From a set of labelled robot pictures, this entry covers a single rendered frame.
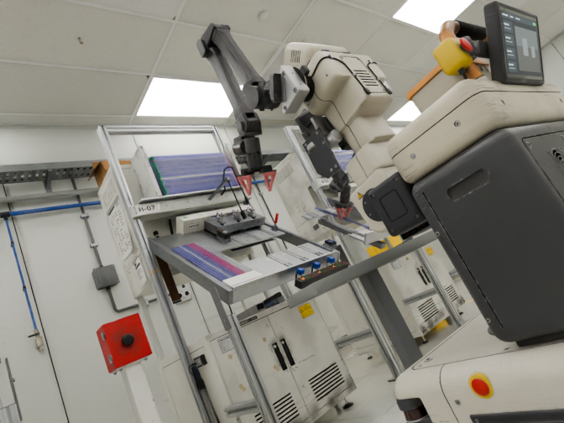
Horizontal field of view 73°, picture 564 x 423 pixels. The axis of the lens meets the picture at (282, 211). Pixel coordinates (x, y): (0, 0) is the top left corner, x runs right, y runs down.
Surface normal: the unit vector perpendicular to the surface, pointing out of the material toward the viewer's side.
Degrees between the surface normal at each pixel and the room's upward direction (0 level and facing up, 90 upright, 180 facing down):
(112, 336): 90
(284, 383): 90
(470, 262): 90
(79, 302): 90
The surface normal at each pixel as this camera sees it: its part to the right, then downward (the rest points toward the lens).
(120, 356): 0.55, -0.47
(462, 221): -0.76, 0.18
